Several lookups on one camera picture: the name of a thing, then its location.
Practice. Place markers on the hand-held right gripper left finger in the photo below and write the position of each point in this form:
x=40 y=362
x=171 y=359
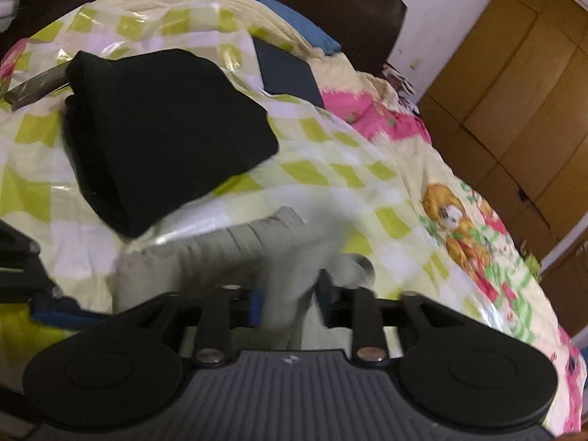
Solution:
x=216 y=321

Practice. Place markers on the bed with checkered cover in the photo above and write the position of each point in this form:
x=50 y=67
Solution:
x=321 y=165

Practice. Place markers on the striped cloth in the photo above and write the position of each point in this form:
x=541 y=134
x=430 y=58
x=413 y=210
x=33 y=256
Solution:
x=402 y=87

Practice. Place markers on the dark navy folded cloth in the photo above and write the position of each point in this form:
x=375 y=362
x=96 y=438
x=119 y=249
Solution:
x=287 y=73

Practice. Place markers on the cartoon printed blanket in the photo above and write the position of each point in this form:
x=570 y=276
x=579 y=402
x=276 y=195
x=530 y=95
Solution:
x=459 y=170

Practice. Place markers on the grey-green pants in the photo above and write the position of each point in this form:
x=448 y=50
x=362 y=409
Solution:
x=275 y=248

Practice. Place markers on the blue cloth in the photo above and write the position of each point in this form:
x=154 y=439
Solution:
x=298 y=23

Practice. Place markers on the black folded pants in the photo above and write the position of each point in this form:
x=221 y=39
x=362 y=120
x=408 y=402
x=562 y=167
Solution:
x=161 y=138

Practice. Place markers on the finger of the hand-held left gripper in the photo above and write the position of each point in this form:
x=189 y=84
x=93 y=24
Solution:
x=59 y=313

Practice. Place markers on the dark grey bar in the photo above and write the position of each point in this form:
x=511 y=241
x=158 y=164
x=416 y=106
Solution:
x=32 y=89

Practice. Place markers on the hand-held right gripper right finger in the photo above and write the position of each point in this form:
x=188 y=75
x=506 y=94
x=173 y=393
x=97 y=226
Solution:
x=327 y=298

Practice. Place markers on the wooden wardrobe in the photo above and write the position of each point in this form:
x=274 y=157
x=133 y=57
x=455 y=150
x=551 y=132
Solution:
x=505 y=101

